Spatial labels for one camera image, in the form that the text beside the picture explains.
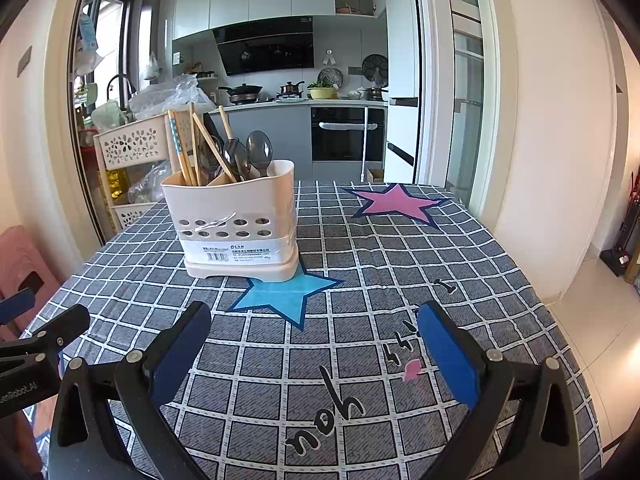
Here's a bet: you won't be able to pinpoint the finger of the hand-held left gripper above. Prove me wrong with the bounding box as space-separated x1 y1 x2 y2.
0 304 91 373
0 289 36 326

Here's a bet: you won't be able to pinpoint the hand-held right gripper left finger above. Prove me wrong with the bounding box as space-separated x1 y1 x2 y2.
50 301 213 480

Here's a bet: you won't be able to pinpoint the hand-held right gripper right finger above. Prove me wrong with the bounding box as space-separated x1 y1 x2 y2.
416 301 582 480

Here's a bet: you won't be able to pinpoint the beige plastic utensil holder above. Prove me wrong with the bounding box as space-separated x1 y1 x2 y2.
160 159 300 281

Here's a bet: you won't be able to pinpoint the pink plastic stool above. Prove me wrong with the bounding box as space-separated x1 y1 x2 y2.
0 225 52 342

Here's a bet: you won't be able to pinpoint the grey checked star tablecloth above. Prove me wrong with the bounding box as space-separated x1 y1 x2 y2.
20 180 602 480

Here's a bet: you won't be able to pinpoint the yellow gold package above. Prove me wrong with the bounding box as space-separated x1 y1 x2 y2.
105 167 129 202

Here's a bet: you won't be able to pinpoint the clear plastic bag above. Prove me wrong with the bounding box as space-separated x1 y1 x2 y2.
127 160 169 204

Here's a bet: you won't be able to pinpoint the beige plastic storage cart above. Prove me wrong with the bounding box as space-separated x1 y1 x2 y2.
92 112 174 234

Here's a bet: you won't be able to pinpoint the black floor appliance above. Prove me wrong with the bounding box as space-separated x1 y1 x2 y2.
599 229 640 277

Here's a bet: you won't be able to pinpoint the black built-in oven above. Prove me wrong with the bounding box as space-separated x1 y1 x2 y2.
309 105 387 164

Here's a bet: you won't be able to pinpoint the grey base cabinets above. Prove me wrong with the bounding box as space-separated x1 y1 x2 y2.
219 100 389 182

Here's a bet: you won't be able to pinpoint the black kitchen faucet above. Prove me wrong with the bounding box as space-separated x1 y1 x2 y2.
107 73 137 107

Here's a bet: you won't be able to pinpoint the clear plastic bags pile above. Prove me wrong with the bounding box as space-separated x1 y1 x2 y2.
127 73 217 122

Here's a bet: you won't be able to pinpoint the blue white bag at window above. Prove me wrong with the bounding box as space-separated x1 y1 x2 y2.
74 10 104 77

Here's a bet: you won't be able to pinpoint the black wok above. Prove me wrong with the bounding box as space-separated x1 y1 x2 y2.
218 83 264 104

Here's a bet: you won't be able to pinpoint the sliding glass door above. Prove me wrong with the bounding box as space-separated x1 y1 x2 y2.
419 0 502 222

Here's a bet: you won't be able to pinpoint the hanging white plastic bag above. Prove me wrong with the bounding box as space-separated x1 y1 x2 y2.
139 52 161 81

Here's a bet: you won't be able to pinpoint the yellow bowl with greens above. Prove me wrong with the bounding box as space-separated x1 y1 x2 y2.
305 81 339 100

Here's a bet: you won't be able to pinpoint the round black strainer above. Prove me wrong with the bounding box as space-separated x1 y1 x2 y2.
361 53 390 86

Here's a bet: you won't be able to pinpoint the black range hood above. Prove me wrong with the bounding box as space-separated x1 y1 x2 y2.
212 17 316 77

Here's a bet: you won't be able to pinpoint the white refrigerator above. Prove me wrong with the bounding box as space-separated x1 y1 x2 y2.
384 0 422 187

